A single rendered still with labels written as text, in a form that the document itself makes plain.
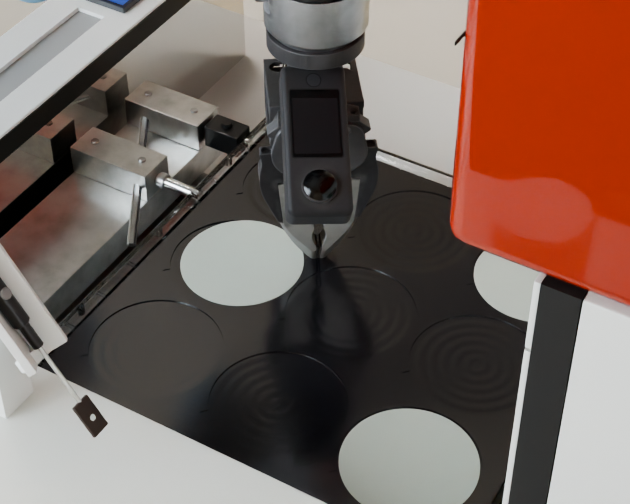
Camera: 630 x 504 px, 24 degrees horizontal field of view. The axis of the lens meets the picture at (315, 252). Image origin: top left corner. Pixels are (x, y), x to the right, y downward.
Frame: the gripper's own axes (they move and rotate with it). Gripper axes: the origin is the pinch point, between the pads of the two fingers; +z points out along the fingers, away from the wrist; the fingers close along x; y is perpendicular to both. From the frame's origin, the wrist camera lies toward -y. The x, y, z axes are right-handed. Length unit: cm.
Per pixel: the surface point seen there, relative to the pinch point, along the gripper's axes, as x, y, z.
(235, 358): 7.3, -9.8, 1.3
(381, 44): -29, 156, 91
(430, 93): -14.6, 31.7, 9.3
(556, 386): -8.1, -37.0, -24.4
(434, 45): -40, 155, 91
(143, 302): 14.0, -3.0, 1.3
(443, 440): -6.9, -19.1, 1.3
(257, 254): 4.8, 1.3, 1.2
